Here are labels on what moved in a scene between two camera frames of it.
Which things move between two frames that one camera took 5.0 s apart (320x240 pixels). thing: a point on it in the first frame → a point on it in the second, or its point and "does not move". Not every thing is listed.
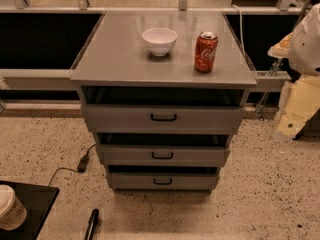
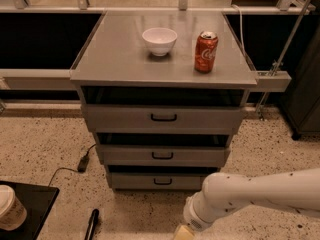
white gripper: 307,49 → 194,217
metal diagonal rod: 277,64 does not move
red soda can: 206,51 does not move
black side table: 37,201 does not move
